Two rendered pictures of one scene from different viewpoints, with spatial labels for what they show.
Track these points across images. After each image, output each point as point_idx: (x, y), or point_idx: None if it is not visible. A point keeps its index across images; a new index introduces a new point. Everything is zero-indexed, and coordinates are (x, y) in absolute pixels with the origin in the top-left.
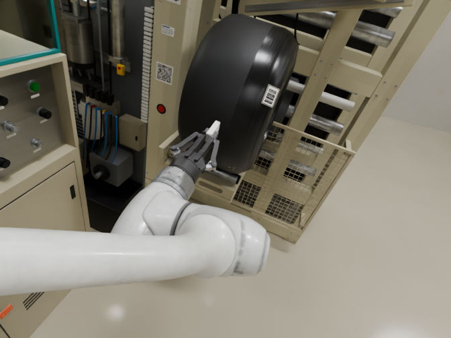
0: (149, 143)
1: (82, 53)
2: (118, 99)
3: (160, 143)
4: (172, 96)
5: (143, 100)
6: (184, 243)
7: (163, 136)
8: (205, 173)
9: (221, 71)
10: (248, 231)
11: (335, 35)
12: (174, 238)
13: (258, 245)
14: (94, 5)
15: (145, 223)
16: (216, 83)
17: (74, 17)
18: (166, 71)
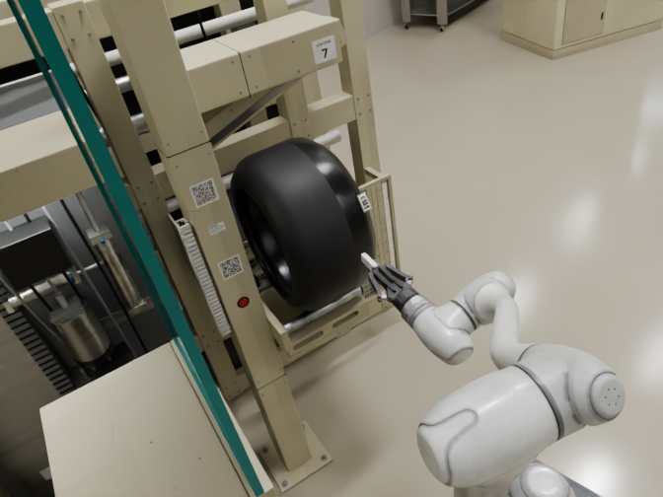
0: (246, 349)
1: (102, 337)
2: (135, 353)
3: (258, 336)
4: (250, 280)
5: (216, 314)
6: (506, 298)
7: (258, 325)
8: (329, 314)
9: (320, 218)
10: (496, 277)
11: (291, 94)
12: (502, 300)
13: (507, 278)
14: (69, 277)
15: (456, 329)
16: (325, 230)
17: (72, 309)
18: (232, 263)
